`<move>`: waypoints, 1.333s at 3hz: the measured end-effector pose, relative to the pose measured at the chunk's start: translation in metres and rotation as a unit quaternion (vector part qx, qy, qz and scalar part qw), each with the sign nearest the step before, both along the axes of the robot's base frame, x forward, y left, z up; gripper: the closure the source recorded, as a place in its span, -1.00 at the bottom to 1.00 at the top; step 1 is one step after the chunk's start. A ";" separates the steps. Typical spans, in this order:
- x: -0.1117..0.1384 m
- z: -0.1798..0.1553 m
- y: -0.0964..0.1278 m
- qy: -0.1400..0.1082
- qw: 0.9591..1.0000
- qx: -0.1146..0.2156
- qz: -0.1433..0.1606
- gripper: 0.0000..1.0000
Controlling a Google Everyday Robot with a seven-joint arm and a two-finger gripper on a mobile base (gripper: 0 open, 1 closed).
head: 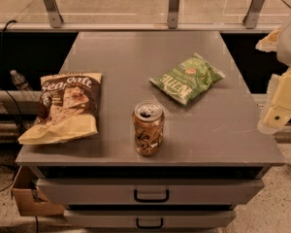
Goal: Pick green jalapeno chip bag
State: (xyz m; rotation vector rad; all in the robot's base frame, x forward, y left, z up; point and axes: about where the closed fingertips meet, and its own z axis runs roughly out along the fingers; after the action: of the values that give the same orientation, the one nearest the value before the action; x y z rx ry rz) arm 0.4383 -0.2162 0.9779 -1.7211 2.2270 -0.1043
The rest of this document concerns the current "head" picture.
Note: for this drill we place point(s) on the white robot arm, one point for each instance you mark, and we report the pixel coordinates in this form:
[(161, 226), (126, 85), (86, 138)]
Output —
[(283, 53)]

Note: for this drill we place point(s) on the grey drawer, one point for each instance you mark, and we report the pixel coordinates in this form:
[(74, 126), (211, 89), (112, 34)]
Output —
[(150, 220), (149, 191)]

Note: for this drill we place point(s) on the green jalapeno chip bag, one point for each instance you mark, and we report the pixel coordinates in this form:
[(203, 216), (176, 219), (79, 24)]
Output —
[(188, 79)]

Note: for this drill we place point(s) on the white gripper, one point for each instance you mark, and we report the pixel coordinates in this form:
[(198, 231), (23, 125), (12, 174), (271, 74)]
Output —
[(278, 114)]

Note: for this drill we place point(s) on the brown sea salt chip bag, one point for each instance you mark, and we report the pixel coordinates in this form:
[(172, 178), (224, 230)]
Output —
[(68, 109)]

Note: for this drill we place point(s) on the lower grey drawer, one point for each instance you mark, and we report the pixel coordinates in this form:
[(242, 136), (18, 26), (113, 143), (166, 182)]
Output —
[(150, 220)]

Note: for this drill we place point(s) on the orange soda can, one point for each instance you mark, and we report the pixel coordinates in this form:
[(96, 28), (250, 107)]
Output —
[(148, 119)]

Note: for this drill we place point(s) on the cardboard box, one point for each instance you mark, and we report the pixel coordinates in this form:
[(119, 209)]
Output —
[(30, 200)]

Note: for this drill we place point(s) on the metal bracket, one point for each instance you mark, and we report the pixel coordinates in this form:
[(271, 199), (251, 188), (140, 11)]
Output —
[(251, 18), (172, 17), (54, 16)]

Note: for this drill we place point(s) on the upper grey drawer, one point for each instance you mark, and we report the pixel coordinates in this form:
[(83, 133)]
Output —
[(149, 191)]

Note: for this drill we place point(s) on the left metal bracket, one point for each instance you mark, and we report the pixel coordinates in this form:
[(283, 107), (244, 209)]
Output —
[(54, 16)]

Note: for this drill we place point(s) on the right metal bracket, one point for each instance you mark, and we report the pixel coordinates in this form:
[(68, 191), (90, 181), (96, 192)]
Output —
[(251, 18)]

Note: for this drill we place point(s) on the clear plastic water bottle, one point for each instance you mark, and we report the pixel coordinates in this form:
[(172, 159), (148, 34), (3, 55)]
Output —
[(22, 85)]

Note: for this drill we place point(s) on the middle metal bracket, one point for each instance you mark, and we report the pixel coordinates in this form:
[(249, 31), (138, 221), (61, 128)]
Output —
[(172, 17)]

